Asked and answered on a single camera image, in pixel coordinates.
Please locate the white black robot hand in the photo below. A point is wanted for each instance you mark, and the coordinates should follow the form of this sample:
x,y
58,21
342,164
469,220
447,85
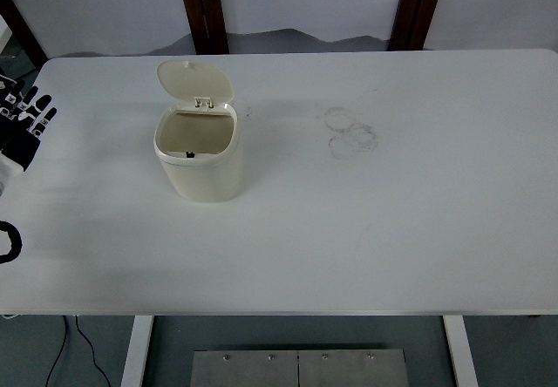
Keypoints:
x,y
19,145

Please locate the cream plastic trash bin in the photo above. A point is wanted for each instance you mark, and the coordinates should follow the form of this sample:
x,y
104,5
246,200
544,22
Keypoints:
x,y
205,178

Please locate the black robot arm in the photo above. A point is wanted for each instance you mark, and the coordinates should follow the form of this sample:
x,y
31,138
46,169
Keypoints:
x,y
16,241

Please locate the white table leg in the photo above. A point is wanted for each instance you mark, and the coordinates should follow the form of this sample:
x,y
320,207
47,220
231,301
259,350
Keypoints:
x,y
137,352
461,352

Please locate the grey metal plate with screws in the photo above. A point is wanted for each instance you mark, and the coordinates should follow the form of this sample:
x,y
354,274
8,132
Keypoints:
x,y
261,371

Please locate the dark wooden frame post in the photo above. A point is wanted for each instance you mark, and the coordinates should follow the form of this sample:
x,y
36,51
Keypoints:
x,y
22,34
416,12
205,12

